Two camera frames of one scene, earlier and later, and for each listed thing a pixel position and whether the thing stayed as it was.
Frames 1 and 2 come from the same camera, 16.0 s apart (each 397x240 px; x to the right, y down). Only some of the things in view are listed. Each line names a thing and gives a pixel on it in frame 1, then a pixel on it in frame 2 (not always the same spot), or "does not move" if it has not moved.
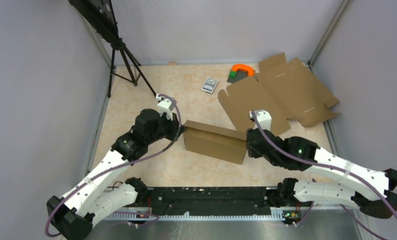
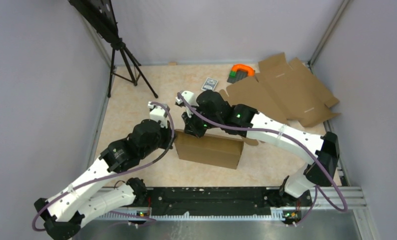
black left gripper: x=211 y=201 does not move
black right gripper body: x=253 y=153 → x=198 y=125
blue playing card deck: x=209 y=85 does not move
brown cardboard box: x=287 y=92 does not move
